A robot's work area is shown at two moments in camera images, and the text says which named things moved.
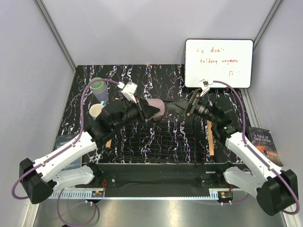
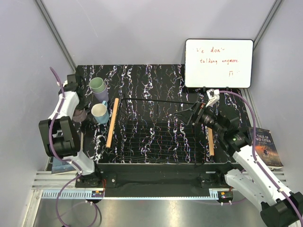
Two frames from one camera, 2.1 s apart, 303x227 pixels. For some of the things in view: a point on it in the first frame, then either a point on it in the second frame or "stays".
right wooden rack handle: (210, 138) stays
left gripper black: (146, 111) to (84, 104)
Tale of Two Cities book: (262, 140) stays
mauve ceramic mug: (158, 103) to (79, 115)
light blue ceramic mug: (96, 109) stays
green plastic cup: (97, 86) stays
